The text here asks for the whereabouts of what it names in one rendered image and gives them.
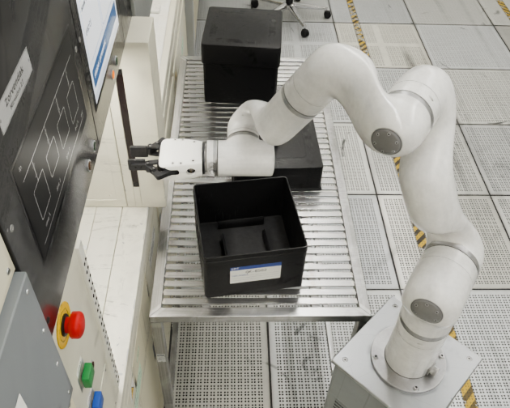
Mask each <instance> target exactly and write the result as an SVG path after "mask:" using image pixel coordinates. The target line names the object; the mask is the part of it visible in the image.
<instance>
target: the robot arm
mask: <svg viewBox="0 0 510 408"><path fill-rule="evenodd" d="M334 99H336V100H337V101H338V102H339V103H340V104H341V105H342V107H343V108H344V109H345V110H346V113H347V115H348V116H349V118H350V119H351V122H352V124H353V126H354V127H355V130H356V132H357V134H358V135H359V137H360V138H361V139H362V141H363V142H364V143H365V144H366V145H367V146H368V147H369V148H370V149H372V150H374V151H375V152H377V153H379V154H382V155H386V156H389V157H400V164H399V181H400V186H401V190H402V196H403V199H404V203H405V205H406V210H407V212H408V215H409V217H410V219H411V221H412V223H413V224H414V225H415V226H416V227H417V228H418V229H419V230H421V231H423V232H426V234H427V243H426V248H425V249H424V251H423V254H422V256H421V257H420V258H419V261H418V263H417V264H416V266H415V268H414V270H413V272H412V273H411V275H410V277H409V279H408V281H407V283H406V285H405V287H404V290H403V292H402V297H401V300H402V306H401V309H400V312H399V313H398V316H397V320H396V322H395V324H394V326H390V327H388V328H386V329H383V330H382V331H380V332H379V333H378V334H377V336H376V337H375V338H374V341H373V343H372V347H371V361H372V366H373V367H374V369H375V371H376V373H377V375H378V376H379V377H380V378H381V379H382V380H383V381H384V382H385V383H386V384H387V385H389V386H391V387H392V388H394V389H396V390H398V391H401V392H403V393H411V394H421V393H426V392H429V391H431V390H433V389H434V388H436V387H437V386H438V385H439V384H440V382H441V381H442V380H443V378H444V374H445V372H446V359H445V356H444V352H443V351H442V349H441V348H442V346H443V345H444V342H445V340H446V338H447V337H448V334H449V332H450V331H451V329H452V327H453V326H454V325H455V324H456V323H457V321H458V319H459V317H460V315H461V313H462V311H463V308H464V307H465V304H466V301H467V300H468V298H469V296H470V292H471V291H472V289H473V286H474V284H475V282H476V279H477V277H478V275H479V272H480V270H481V269H482V264H483V261H484V247H483V243H482V239H481V236H480V235H479V234H478V231H477V230H476V229H475V227H474V226H473V224H472V223H471V222H470V221H469V220H468V219H467V218H466V216H465V215H464V213H463V211H462V209H461V206H460V202H459V199H458V195H457V187H456V182H455V177H454V171H453V146H454V137H455V128H456V119H457V103H456V95H455V91H454V86H453V82H452V80H451V79H450V77H449V76H448V74H447V73H446V72H445V71H444V70H442V69H440V68H439V67H437V66H431V65H420V66H415V67H413V68H411V69H409V70H408V71H407V72H406V73H404V74H403V75H402V76H401V77H400V79H399V80H398V81H397V82H396V83H395V84H394V85H393V86H392V87H391V88H390V89H389V91H388V92H385V91H384V89H383V88H382V86H381V85H380V82H379V79H378V76H377V72H376V67H375V65H374V63H373V61H372V60H371V58H370V57H369V56H368V55H367V54H366V53H364V52H363V51H361V50H359V49H357V48H355V47H352V46H350V45H345V44H342V43H328V44H325V45H322V46H321V47H319V48H318V49H316V50H315V51H314V52H313V53H312V54H311V55H310V56H309V57H308V58H307V59H306V60H305V61H304V62H303V63H302V65H301V66H300V67H299V68H298V69H297V70H296V71H295V73H294V74H293V75H292V76H291V77H290V78H289V79H288V80H287V81H286V82H285V83H284V84H283V85H282V87H281V88H280V89H279V90H278V91H277V93H276V94H275V95H274V96H273V97H272V99H271V100H270V101H269V102H265V101H262V100H248V101H246V102H244V103H243V104H242V105H241V106H240V107H239V108H238V109H237V110H236V111H235V112H234V113H233V115H232V116H231V118H230V120H229V122H228V125H227V140H207V145H205V142H202V141H197V140H190V139H180V138H169V139H166V138H161V139H159V140H158V141H157V142H154V143H152V144H151V143H150V144H148V145H147V146H130V154H131V156H132V157H148V155H153V156H159V159H153V160H147V161H146V160H145V159H128V160H127V162H128V167H129V170H130V171H146V172H149V173H150V174H152V175H153V176H154V177H155V178H156V180H158V181H159V180H161V179H162V180H184V179H192V178H197V177H200V176H202V174H205V172H207V176H272V175H273V173H274V162H275V153H274V146H279V145H282V144H284V143H285V142H288V141H289V140H290V139H292V138H293V137H294V136H295V135H296V134H297V133H298V132H300V131H301V130H302V129H303V128H304V127H305V126H306V125H307V124H308V123H309V122H310V121H311V120H312V119H313V118H314V117H315V116H316V115H317V114H318V113H320V112H321V111H322V110H323V109H324V108H325V107H326V106H327V105H328V104H329V103H330V102H331V101H332V100H334ZM259 135H260V137H261V138H262V140H260V139H259ZM155 164H157V167H155V166H154V165H155Z"/></svg>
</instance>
